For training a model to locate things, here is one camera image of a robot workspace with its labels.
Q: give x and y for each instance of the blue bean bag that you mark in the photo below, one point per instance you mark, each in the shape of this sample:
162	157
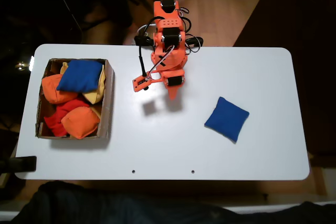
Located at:
227	119
80	75

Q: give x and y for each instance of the cardboard box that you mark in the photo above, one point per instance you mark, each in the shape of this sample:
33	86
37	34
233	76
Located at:
106	119

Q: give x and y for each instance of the yellow bean bag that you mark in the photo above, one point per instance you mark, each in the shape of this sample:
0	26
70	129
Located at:
95	95
64	68

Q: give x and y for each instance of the orange bean bag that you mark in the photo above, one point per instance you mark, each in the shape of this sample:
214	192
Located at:
80	123
52	90

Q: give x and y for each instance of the red bean bag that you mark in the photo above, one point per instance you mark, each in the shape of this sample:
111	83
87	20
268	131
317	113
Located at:
59	119

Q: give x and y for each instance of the person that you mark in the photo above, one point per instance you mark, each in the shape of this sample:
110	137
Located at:
105	208

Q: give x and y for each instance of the black clamp with bar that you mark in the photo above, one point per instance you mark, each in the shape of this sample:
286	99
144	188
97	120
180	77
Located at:
25	163

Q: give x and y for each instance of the orange camera mount plate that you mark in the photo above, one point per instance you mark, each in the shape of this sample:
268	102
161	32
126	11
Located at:
139	83

